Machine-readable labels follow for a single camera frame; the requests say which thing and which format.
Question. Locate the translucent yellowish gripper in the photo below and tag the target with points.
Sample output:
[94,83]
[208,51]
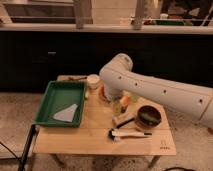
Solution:
[117,107]

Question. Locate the grey towel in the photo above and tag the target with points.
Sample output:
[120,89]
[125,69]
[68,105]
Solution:
[67,114]

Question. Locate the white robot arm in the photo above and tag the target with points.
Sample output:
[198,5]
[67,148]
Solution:
[117,77]

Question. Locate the small dark jar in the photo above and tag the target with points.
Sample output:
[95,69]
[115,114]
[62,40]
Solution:
[123,109]

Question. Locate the orange round fruit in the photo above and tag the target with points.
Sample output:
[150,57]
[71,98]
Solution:
[125,100]

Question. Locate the brown bowl with blue sponge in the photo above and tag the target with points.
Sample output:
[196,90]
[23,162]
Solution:
[101,94]

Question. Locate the light green cup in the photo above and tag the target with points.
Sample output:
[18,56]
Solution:
[134,98]

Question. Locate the wooden folding table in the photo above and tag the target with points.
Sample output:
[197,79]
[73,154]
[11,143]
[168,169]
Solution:
[91,137]

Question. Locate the dark brown bowl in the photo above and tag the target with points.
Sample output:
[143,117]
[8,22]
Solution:
[151,111]

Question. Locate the white cup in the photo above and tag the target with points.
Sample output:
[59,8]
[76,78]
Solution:
[93,81]

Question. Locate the green vegetable in bowl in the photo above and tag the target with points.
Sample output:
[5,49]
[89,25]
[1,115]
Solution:
[149,119]

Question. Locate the green plastic tray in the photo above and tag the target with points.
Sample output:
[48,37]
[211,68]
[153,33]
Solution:
[58,96]

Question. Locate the black stand pole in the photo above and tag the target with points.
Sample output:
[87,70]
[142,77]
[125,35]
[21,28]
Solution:
[24,156]

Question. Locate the wooden block with black handle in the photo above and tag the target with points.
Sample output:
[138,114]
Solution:
[121,120]

